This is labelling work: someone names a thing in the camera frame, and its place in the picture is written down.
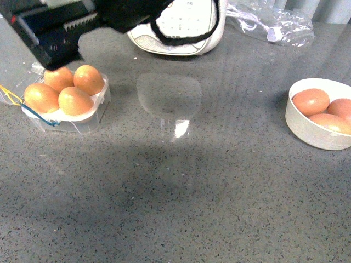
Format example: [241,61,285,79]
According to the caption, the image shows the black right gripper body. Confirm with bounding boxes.
[1,1,171,71]

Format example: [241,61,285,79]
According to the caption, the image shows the brown egg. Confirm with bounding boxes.
[73,65,105,96]
[24,83,59,113]
[44,67,74,93]
[292,88,330,117]
[327,98,351,123]
[309,113,350,135]
[58,87,94,116]

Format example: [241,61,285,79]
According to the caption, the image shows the clear plastic egg box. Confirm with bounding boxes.
[1,63,111,134]

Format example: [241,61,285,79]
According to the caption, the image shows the brown egg in bowl top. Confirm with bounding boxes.
[292,88,330,117]

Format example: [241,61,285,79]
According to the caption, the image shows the brown egg in bowl front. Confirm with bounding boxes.
[309,113,350,135]

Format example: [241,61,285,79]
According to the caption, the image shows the yellow blue rubber band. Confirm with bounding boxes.
[1,85,60,127]

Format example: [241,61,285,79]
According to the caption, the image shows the white Joyoung blender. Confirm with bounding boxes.
[127,1,228,56]

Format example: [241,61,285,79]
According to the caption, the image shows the clear plastic bag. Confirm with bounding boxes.
[228,1,315,47]

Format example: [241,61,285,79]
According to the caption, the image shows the white round bowl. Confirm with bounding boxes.
[285,78,350,150]

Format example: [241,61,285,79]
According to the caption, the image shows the white power cable plug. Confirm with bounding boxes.
[226,3,283,43]

